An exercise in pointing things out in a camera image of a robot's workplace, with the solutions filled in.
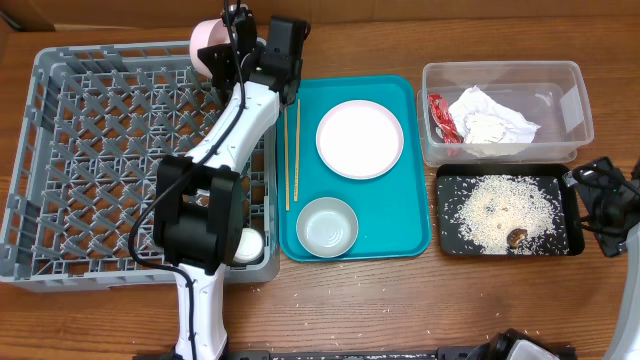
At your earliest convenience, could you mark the pink round bowl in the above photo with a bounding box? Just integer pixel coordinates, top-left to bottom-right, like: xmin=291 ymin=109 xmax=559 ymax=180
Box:
xmin=189 ymin=19 xmax=231 ymax=79

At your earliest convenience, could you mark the brown food scrap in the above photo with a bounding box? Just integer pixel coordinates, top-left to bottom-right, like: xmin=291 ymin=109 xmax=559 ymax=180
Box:
xmin=507 ymin=228 xmax=528 ymax=249

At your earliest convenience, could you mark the rice pile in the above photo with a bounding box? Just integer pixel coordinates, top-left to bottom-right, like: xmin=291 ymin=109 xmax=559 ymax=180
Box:
xmin=437 ymin=175 xmax=569 ymax=256

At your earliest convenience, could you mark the large white round plate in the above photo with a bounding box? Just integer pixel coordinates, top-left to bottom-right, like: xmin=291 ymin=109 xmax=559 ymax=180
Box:
xmin=316 ymin=100 xmax=404 ymax=180

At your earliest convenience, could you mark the white napkin waste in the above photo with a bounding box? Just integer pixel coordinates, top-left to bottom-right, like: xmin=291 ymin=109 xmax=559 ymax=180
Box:
xmin=448 ymin=86 xmax=541 ymax=157

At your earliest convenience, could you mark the white paper cup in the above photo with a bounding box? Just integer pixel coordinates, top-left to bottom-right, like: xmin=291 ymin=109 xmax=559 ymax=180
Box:
xmin=233 ymin=228 xmax=264 ymax=264

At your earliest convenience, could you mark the grey-white round bowl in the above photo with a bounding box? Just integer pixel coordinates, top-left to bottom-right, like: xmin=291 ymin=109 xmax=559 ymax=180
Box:
xmin=296 ymin=197 xmax=359 ymax=258

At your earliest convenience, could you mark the red snack wrapper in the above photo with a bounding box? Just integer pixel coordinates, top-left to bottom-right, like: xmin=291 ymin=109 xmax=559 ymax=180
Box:
xmin=427 ymin=94 xmax=463 ymax=144

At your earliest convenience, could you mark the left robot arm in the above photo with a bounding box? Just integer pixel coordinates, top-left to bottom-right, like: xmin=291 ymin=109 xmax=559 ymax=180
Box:
xmin=151 ymin=5 xmax=310 ymax=359

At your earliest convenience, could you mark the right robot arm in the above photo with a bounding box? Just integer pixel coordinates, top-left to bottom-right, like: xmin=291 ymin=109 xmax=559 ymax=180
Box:
xmin=563 ymin=157 xmax=639 ymax=360

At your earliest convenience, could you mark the black rectangular waste tray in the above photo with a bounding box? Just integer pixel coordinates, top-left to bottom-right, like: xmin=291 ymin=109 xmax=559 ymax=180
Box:
xmin=436 ymin=164 xmax=585 ymax=257

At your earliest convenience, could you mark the clear plastic waste bin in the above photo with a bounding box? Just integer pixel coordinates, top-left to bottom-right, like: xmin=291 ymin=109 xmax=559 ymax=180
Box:
xmin=417 ymin=61 xmax=594 ymax=167

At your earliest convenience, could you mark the grey plastic dish rack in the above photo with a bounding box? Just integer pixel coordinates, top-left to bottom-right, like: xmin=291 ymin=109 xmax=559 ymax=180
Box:
xmin=0 ymin=37 xmax=281 ymax=293

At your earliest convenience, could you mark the teal plastic serving tray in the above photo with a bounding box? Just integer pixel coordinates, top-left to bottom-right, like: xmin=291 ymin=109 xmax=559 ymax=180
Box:
xmin=276 ymin=75 xmax=432 ymax=262

